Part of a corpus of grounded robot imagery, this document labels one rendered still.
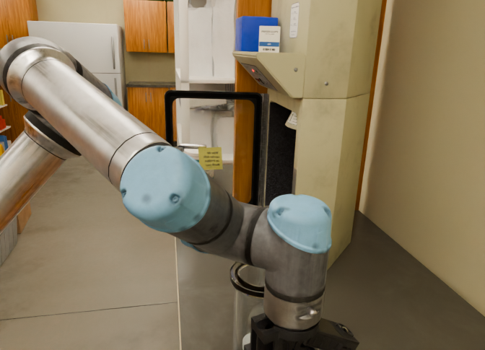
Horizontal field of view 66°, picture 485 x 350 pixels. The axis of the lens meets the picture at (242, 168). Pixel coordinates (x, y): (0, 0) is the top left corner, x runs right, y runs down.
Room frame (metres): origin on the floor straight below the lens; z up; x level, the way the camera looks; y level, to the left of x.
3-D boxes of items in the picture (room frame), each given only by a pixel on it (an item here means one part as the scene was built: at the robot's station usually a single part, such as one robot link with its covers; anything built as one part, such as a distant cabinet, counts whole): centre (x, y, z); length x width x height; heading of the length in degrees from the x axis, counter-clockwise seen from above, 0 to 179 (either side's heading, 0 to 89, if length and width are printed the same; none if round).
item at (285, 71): (1.01, -0.05, 1.46); 0.32 x 0.11 x 0.10; 12
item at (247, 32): (1.11, -0.03, 1.56); 0.10 x 0.10 x 0.09; 12
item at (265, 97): (1.17, -0.07, 1.19); 0.03 x 0.02 x 0.39; 12
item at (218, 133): (1.17, 0.10, 1.19); 0.30 x 0.01 x 0.40; 92
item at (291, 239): (0.40, -0.07, 1.29); 0.09 x 0.08 x 0.11; 65
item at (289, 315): (0.40, -0.07, 1.21); 0.08 x 0.08 x 0.05
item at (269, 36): (0.97, -0.06, 1.54); 0.05 x 0.05 x 0.06; 87
